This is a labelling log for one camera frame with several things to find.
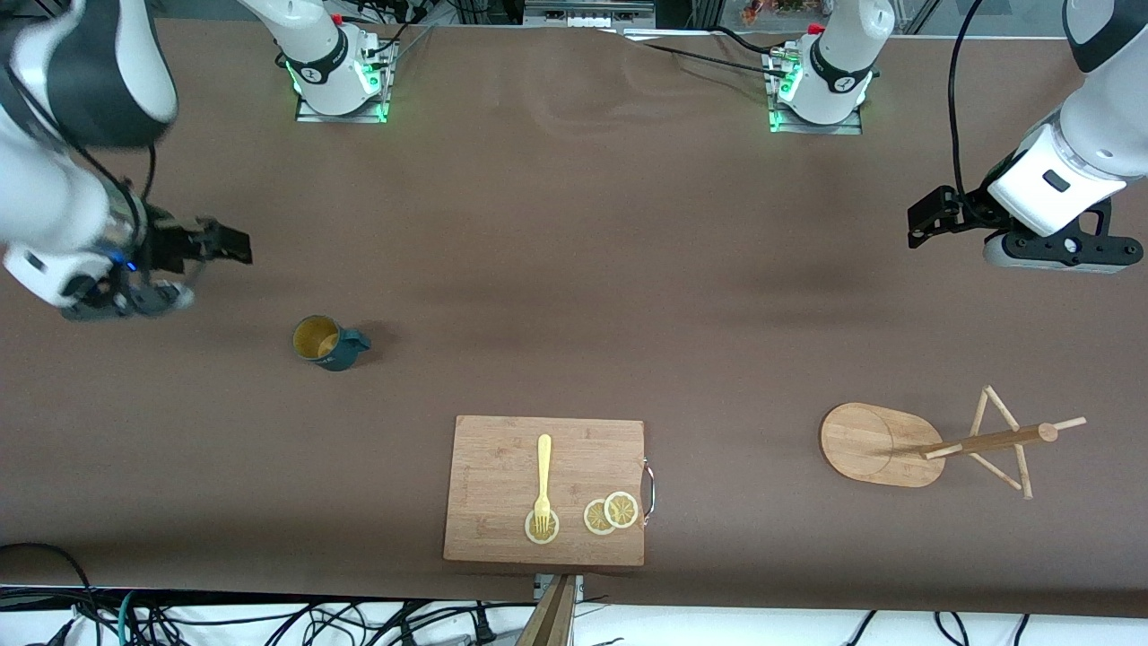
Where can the lemon slice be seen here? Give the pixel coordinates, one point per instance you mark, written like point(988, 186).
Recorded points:
point(595, 519)
point(621, 510)
point(553, 529)

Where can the yellow plastic fork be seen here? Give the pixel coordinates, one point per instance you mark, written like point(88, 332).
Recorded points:
point(543, 467)

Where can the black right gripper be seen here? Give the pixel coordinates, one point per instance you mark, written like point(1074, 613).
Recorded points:
point(168, 245)

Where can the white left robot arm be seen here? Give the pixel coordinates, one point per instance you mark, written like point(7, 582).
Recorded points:
point(1067, 170)

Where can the wooden post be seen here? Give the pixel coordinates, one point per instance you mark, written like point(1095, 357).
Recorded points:
point(547, 619)

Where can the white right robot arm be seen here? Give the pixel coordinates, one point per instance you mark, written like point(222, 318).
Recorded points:
point(90, 54)

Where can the wooden cutting board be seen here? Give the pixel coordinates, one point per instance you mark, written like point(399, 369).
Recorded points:
point(493, 467)

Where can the teal cup yellow inside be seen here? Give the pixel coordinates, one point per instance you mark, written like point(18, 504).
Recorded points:
point(341, 356)

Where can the small metal bracket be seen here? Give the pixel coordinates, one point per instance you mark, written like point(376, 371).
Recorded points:
point(578, 588)

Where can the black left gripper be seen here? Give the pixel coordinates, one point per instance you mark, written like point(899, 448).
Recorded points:
point(970, 208)

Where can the colourful background object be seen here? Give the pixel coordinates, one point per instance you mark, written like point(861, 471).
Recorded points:
point(771, 11)

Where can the black power plug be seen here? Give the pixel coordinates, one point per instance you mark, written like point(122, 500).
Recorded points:
point(484, 632)

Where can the wooden mug rack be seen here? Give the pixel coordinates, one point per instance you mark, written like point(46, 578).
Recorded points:
point(861, 444)

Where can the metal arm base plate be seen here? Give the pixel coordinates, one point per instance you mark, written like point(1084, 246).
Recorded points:
point(359, 117)
point(843, 128)

